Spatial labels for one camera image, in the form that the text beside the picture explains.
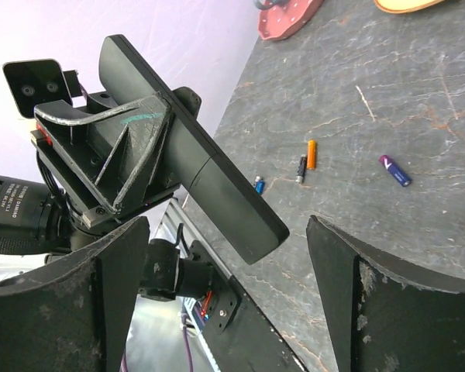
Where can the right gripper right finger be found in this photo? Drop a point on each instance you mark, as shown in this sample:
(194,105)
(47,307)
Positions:
(385,313)

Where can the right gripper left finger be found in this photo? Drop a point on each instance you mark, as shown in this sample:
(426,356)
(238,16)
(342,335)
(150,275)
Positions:
(74,314)

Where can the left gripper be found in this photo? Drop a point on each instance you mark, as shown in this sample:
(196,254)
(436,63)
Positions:
(73,182)

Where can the black remote control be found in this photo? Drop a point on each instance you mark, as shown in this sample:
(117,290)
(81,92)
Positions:
(247,222)

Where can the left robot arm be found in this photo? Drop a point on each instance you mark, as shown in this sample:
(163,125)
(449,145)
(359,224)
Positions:
(100,168)

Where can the purple battery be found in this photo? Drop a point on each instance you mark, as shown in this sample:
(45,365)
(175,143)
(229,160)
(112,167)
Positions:
(392,168)

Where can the blue battery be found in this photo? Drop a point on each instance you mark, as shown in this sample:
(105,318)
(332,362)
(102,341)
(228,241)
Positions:
(259,185)

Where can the black battery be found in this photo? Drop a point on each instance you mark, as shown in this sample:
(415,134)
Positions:
(302,166)

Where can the orange battery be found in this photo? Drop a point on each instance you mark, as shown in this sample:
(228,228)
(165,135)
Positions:
(311,154)

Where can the grey small cup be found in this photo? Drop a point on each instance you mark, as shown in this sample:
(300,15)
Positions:
(267,4)

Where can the pink dotted plate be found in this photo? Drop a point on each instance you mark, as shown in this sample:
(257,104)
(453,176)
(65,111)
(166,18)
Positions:
(283,21)

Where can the yellow bird plate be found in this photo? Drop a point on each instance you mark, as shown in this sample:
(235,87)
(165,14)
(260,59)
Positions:
(404,6)

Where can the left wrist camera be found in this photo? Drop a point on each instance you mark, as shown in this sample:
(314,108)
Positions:
(34,82)

